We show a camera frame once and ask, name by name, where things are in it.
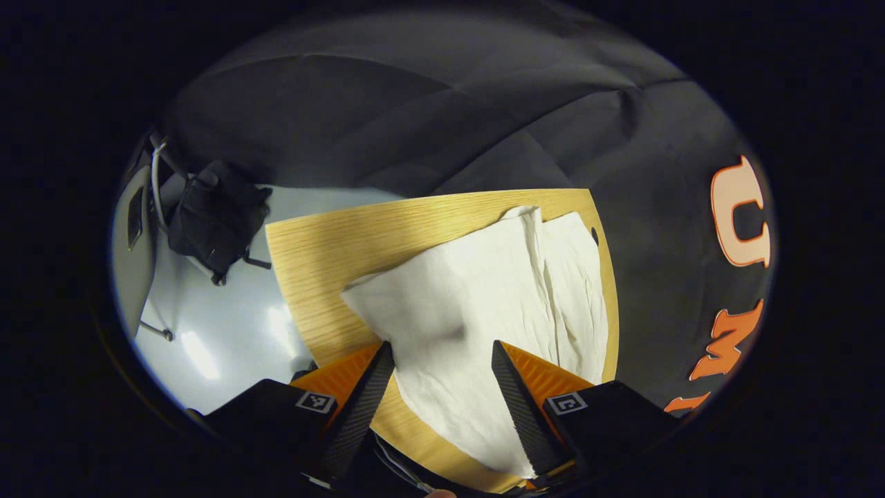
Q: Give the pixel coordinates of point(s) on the white chair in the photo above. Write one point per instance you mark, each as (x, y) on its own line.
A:
(135, 277)

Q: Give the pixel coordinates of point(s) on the black bag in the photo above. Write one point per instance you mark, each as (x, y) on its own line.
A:
(214, 214)

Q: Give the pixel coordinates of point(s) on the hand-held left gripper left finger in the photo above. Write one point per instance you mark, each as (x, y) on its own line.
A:
(363, 415)

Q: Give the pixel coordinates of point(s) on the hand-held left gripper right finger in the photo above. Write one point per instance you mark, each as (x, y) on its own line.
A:
(525, 415)

